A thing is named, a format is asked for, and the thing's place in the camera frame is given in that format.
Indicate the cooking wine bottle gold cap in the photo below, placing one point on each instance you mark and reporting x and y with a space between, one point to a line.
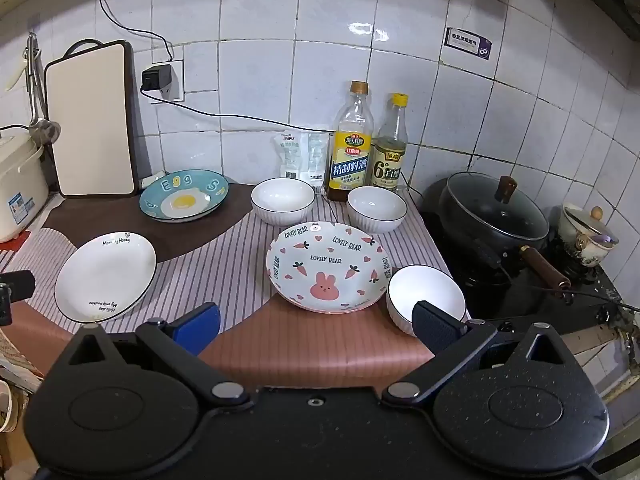
351 150

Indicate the white cup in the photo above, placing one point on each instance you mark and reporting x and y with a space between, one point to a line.
6 412

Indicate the small white box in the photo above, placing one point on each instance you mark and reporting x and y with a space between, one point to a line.
151 180

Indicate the pink bunny carrot plate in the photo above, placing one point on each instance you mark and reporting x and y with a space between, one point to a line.
327 265

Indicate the white plate with black rim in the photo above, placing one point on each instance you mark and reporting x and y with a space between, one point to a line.
107 275

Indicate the black charger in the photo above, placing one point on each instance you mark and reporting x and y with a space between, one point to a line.
157 79

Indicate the vinegar bottle yellow cap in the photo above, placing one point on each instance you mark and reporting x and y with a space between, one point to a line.
390 160

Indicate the black pot glass lid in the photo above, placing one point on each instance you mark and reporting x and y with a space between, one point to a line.
500 243

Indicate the white hanging utensil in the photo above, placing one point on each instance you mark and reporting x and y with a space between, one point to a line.
15 77

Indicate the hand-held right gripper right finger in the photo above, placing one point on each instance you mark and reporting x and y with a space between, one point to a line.
436 326

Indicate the white seasoning packet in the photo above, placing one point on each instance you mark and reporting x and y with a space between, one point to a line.
291 155

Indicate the glass wok lid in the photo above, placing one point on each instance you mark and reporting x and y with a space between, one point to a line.
490 205

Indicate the white bowl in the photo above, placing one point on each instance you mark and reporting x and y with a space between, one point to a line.
376 206
282 197
425 287

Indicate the cream cutting board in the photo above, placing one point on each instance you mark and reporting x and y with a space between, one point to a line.
90 120

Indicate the red pad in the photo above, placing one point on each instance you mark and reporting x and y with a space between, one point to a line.
15 246

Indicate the white wall socket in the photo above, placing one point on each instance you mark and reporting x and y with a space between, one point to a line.
178 91

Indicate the white rice cooker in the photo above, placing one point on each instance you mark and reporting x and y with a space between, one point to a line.
20 185

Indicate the striped table mat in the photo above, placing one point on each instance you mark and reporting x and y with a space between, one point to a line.
240 260

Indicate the metal ladle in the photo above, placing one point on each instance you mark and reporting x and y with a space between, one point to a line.
44 131

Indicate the clear seasoning packet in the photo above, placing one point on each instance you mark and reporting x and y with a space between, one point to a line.
318 157

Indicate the purple white wall sticker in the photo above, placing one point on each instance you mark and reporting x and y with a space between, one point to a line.
467 45

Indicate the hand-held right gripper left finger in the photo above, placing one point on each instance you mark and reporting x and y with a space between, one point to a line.
200 321

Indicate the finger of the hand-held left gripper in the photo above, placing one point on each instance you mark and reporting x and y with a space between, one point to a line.
17 285

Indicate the blue fried egg plate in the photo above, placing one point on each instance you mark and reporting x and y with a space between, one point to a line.
184 196

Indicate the small enamel pot with lid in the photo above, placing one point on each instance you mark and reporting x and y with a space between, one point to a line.
582 235

